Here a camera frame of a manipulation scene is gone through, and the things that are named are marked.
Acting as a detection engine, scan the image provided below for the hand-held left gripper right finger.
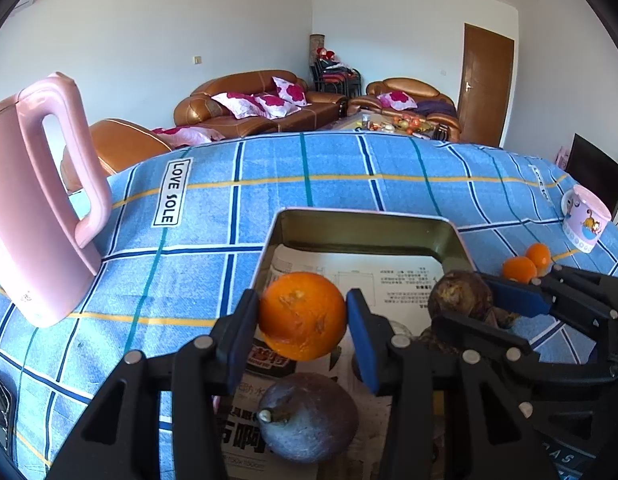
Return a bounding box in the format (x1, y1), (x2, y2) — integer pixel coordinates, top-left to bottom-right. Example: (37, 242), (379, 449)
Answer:
(345, 287), (560, 480)

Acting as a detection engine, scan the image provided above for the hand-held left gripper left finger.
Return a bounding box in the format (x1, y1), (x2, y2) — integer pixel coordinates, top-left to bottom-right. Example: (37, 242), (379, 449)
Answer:
(49, 287), (262, 480)

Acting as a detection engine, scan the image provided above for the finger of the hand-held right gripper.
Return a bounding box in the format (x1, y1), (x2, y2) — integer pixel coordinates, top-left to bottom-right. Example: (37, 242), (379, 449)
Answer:
(431, 312), (618, 401)
(484, 265), (618, 356)

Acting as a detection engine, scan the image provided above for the small orange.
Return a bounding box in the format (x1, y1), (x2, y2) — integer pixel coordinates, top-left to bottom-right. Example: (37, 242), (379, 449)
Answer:
(502, 256), (538, 283)
(525, 242), (552, 276)

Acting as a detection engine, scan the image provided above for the dark brown round fruit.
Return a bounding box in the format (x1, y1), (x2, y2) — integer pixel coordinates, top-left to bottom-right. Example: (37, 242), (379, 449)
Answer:
(416, 325), (445, 348)
(428, 270), (494, 321)

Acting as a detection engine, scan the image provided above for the large orange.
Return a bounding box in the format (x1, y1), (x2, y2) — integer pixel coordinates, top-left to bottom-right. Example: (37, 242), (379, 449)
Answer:
(259, 271), (348, 361)

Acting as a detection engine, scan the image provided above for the large purple fruit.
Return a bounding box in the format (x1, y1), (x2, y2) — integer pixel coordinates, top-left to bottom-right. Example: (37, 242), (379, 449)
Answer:
(257, 372), (360, 463)

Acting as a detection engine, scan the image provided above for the pink tin box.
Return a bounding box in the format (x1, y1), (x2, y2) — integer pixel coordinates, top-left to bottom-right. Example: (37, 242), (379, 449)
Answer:
(209, 207), (477, 480)

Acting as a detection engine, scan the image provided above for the printed paper leaflet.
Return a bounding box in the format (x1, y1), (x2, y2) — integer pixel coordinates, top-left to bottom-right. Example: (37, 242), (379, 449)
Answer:
(216, 245), (450, 480)

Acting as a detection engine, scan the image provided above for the pink cartoon cup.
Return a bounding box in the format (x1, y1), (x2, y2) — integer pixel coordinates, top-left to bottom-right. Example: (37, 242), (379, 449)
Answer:
(561, 184), (613, 259)

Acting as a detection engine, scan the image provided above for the blue checked tablecloth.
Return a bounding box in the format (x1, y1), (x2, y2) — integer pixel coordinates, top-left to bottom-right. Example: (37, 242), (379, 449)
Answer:
(0, 131), (618, 480)

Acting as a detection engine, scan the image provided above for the black television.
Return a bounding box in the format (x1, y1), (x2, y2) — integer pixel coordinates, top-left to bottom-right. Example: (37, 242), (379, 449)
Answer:
(566, 133), (618, 223)

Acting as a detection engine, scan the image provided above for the purple blanket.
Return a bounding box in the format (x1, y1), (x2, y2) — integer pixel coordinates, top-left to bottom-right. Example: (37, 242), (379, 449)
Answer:
(416, 100), (457, 118)

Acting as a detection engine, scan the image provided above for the plate of assorted fruit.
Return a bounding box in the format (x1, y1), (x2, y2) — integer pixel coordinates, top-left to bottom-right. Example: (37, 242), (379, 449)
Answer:
(356, 114), (432, 136)

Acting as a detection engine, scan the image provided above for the brown wooden door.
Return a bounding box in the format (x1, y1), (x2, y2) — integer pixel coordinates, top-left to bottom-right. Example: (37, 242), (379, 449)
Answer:
(459, 22), (516, 148)

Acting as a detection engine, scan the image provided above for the coffee table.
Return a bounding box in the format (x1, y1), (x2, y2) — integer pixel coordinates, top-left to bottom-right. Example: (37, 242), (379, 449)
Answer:
(321, 110), (440, 138)

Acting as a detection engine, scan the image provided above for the orange leather armchair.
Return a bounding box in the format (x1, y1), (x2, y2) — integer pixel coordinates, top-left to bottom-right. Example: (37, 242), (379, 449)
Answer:
(60, 118), (172, 193)

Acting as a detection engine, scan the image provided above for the white magenta flower pillow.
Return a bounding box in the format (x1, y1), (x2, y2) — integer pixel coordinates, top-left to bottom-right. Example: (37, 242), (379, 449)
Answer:
(254, 92), (302, 120)
(378, 91), (417, 109)
(272, 76), (308, 107)
(211, 92), (262, 120)

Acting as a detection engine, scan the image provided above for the brown leather two-seat sofa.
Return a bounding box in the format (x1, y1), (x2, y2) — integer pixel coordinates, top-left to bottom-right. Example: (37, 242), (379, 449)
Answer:
(350, 77), (462, 142)

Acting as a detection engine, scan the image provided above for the pink electric kettle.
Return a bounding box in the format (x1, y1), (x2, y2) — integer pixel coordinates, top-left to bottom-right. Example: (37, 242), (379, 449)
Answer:
(0, 72), (112, 328)

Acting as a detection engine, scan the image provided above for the brown leather three-seat sofa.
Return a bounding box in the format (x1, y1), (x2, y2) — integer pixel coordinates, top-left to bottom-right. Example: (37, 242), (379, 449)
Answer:
(173, 70), (349, 136)

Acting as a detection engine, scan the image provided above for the stack of dark chairs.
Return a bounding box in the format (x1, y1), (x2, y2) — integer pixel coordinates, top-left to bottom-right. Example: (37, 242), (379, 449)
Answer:
(309, 60), (362, 98)

